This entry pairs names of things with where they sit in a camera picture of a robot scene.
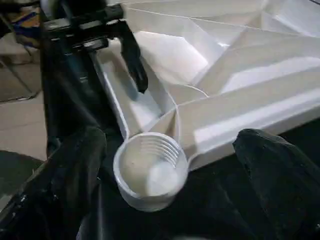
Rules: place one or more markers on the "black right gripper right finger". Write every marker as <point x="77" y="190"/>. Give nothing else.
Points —
<point x="280" y="180"/>

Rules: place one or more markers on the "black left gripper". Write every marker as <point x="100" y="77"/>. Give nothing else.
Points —
<point x="82" y="27"/>

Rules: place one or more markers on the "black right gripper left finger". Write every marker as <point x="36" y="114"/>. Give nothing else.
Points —
<point x="55" y="190"/>

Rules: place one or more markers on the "white plastic table top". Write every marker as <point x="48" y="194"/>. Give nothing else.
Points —
<point x="240" y="70"/>

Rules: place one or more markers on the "black plastic mat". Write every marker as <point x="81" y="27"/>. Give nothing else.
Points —
<point x="215" y="200"/>

